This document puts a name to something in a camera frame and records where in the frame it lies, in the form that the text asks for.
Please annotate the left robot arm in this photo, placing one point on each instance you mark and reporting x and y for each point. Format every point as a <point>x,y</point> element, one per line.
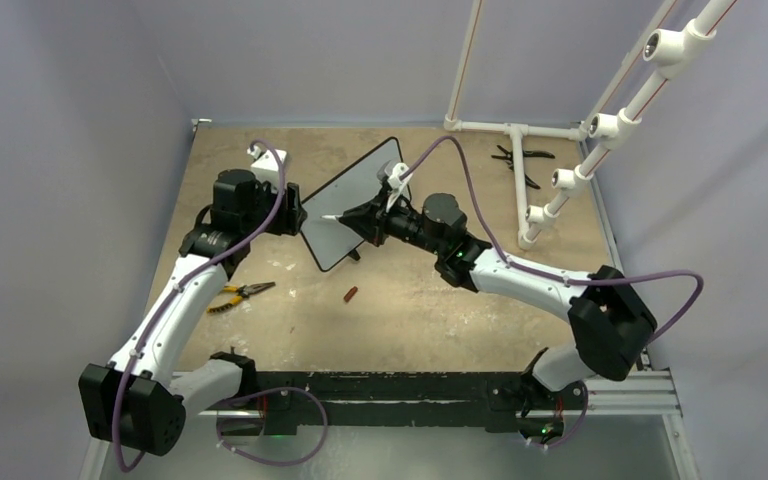
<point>134,400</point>

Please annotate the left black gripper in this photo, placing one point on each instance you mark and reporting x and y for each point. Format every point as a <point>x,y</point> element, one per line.
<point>291,212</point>

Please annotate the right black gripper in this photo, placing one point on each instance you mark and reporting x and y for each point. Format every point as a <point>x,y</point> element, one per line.
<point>371,220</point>

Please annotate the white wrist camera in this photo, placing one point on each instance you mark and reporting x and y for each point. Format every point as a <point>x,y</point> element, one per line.
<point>394,178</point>
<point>264,165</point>

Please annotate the red marker cap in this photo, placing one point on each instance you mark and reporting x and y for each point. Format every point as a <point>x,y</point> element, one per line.
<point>350,294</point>

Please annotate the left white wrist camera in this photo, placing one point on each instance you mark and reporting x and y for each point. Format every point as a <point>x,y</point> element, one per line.
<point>264,165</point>

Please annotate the white PVC pipe frame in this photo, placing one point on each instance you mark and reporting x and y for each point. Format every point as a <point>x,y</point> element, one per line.
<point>669,52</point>

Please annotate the aluminium extrusion frame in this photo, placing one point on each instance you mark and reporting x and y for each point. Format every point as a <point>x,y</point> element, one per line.
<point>642,393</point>

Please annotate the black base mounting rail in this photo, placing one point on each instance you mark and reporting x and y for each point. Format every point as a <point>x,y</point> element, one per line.
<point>496,402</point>

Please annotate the yellow-handled pliers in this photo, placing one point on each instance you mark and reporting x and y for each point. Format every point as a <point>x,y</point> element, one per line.
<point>238,295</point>

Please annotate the small black-framed whiteboard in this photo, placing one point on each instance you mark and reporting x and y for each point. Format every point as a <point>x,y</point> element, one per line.
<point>328,241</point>

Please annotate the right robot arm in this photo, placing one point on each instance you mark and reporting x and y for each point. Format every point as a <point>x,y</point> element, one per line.
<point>610,323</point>

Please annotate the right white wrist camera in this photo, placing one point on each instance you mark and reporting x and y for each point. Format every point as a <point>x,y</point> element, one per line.
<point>394,178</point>

